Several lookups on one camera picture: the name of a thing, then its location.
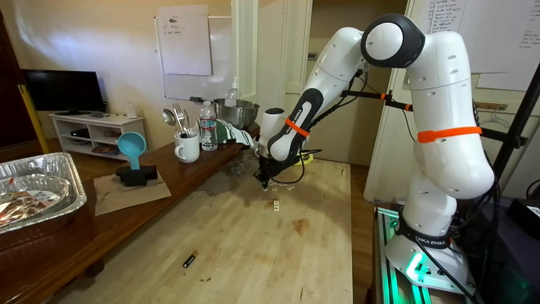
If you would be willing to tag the black scoop stand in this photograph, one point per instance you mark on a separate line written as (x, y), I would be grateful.
(138, 178)

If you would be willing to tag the white tv shelf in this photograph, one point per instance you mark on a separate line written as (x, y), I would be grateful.
(95, 136)

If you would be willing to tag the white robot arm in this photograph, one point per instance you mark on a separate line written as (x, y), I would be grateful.
(452, 163)

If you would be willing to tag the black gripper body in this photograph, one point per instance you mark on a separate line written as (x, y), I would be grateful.
(268, 169)

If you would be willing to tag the green striped white towel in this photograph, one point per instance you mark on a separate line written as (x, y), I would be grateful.
(230, 134)

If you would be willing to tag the large steel mixing bowl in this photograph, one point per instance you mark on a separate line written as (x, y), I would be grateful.
(242, 115)

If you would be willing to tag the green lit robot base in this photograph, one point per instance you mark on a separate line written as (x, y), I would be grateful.
(411, 272)

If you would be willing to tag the aluminium foil tray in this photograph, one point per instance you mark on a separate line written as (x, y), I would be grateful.
(40, 190)

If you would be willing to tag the clear soap pump bottle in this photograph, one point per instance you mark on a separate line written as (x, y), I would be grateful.
(234, 95)

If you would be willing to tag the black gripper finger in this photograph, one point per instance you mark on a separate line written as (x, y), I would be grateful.
(263, 183)

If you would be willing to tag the plastic water bottle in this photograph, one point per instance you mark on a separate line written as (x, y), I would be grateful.
(209, 127)

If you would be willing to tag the white mug on counter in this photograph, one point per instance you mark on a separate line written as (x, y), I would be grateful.
(187, 147)

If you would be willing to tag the black marker pen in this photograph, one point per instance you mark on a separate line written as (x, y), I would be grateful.
(187, 264)

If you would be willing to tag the brown cardboard sheet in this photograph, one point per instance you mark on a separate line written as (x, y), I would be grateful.
(112, 195)

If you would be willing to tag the teal measuring scoop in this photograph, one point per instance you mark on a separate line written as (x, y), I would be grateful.
(133, 146)

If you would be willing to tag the black television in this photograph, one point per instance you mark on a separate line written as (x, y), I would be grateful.
(74, 92)

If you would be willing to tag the letter tile pair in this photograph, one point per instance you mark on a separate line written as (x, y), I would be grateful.
(276, 205)

